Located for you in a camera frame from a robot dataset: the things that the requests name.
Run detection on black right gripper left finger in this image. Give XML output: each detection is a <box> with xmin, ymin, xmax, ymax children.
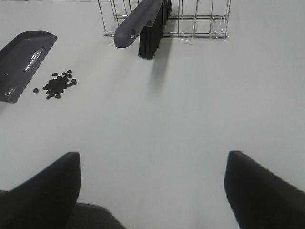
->
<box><xmin>0</xmin><ymin>152</ymin><xmax>124</xmax><ymax>229</ymax></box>

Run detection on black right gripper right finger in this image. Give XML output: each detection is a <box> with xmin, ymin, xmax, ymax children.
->
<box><xmin>224</xmin><ymin>151</ymin><xmax>305</xmax><ymax>229</ymax></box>

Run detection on pile of coffee beans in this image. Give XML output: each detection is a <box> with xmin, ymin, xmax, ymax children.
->
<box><xmin>42</xmin><ymin>69</ymin><xmax>78</xmax><ymax>100</ymax></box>

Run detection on purple plastic dustpan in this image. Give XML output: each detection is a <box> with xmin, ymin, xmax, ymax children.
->
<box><xmin>0</xmin><ymin>31</ymin><xmax>57</xmax><ymax>103</ymax></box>

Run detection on chrome wire rack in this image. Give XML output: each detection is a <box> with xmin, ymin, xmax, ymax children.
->
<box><xmin>97</xmin><ymin>0</ymin><xmax>232</xmax><ymax>39</ymax></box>

